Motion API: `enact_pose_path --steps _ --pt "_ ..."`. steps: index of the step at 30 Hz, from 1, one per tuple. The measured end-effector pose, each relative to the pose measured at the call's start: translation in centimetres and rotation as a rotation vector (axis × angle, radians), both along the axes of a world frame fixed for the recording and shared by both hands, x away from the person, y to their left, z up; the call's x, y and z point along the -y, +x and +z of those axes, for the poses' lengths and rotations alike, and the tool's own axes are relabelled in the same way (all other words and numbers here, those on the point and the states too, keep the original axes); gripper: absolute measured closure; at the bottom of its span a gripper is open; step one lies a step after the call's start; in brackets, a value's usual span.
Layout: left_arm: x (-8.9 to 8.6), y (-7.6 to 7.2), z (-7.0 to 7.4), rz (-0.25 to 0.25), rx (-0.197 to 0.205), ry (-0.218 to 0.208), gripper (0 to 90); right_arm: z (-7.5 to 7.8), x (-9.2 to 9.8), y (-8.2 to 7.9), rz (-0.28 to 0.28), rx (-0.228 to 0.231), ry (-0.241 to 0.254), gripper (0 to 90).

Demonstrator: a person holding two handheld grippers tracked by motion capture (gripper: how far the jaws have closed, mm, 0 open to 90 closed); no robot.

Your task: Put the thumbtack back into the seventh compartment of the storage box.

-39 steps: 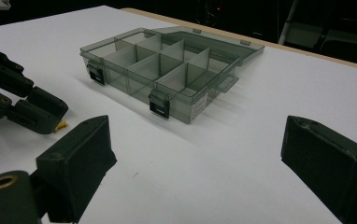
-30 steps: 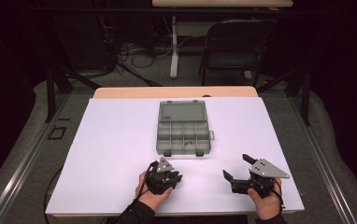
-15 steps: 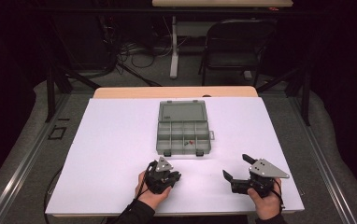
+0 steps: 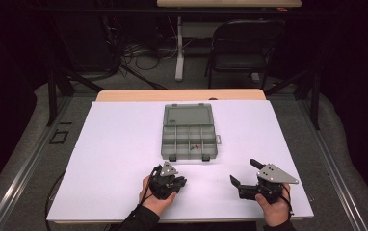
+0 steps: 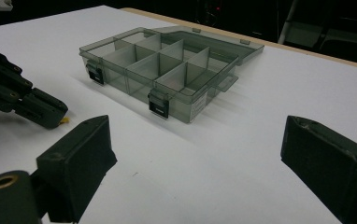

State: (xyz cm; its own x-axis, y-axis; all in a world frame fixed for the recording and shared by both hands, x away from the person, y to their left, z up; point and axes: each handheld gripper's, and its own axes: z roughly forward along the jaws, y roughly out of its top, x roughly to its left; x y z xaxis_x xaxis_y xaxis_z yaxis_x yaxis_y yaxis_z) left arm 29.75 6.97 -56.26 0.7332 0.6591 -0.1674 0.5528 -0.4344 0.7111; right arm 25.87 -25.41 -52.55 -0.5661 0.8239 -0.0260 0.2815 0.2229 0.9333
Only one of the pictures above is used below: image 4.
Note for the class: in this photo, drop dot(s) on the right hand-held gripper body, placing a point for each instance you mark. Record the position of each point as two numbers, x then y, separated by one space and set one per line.
270 181

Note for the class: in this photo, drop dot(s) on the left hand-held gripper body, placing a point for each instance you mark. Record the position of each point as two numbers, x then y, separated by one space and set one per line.
164 183

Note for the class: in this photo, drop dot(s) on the grey transparent compartment box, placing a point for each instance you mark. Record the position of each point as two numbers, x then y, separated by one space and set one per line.
188 134

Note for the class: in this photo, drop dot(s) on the person's left hand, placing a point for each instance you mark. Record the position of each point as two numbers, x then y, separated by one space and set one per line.
154 203

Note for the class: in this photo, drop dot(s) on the person's right hand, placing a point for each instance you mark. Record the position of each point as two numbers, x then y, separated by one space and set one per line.
275 210

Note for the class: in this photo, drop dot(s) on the white board sheet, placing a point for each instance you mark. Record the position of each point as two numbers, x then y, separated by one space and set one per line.
118 144

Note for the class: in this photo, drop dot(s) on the black metal stand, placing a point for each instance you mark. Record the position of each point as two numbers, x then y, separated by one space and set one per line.
313 96
58 93

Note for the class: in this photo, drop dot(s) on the black folding chair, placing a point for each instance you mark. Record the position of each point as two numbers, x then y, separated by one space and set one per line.
244 48

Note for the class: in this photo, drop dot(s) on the white desk leg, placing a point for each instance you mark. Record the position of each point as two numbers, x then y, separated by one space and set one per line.
179 48

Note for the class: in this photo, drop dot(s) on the aluminium floor rail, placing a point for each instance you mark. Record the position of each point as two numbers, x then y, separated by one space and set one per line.
336 170
21 170

